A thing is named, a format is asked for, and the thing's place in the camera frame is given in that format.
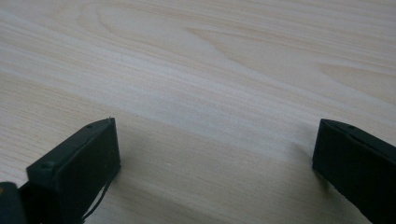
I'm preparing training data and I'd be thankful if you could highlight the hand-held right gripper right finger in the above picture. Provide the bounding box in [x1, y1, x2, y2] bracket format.
[312, 118, 396, 224]

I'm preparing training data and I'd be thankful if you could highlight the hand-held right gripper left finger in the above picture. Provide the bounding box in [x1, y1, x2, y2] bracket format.
[25, 117, 122, 224]

